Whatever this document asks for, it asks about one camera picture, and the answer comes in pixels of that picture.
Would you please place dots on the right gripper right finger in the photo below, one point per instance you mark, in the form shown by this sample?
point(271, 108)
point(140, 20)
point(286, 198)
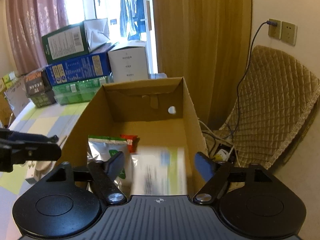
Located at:
point(215, 176)

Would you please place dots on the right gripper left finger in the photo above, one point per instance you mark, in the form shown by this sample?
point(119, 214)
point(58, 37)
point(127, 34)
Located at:
point(104, 174)

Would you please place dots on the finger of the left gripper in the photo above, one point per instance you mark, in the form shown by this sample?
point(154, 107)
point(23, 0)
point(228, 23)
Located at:
point(18, 136)
point(40, 151)

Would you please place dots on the silver green foil bag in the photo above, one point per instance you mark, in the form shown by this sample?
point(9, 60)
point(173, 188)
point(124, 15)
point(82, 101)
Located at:
point(103, 148)

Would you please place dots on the red snack packet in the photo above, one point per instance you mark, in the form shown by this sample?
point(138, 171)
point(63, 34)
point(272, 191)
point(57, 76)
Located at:
point(132, 142)

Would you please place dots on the green medicine box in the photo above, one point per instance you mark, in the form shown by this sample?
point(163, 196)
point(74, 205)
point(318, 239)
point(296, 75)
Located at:
point(159, 171)

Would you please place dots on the white power adapter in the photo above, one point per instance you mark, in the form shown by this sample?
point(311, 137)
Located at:
point(33, 174)

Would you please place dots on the white paper envelope bag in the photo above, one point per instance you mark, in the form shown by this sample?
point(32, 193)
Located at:
point(16, 97)

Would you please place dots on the checked blue green tablecloth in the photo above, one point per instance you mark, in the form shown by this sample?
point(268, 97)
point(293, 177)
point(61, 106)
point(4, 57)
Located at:
point(49, 121)

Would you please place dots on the black Hongli food container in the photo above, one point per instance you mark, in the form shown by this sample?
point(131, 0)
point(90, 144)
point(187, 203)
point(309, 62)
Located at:
point(38, 88)

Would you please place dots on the brown cardboard box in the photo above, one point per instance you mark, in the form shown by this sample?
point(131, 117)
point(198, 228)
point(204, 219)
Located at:
point(160, 112)

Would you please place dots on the green wrapped tissue pack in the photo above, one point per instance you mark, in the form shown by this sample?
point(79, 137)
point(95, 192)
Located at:
point(79, 91)

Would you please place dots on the blue carton box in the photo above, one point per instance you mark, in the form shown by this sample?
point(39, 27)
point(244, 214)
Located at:
point(92, 65)

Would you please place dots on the tall white box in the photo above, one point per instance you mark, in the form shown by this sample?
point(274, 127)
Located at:
point(129, 61)

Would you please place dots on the dark green carton box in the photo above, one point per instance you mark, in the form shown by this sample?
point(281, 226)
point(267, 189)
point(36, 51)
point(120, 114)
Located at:
point(75, 40)

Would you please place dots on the pink curtain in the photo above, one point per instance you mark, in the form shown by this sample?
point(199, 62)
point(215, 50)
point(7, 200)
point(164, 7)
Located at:
point(28, 21)

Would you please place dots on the brown curtain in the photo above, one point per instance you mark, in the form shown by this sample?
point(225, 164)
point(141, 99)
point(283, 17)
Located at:
point(207, 43)

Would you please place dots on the wall power socket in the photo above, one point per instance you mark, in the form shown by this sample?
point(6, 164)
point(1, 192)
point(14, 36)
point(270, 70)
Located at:
point(274, 28)

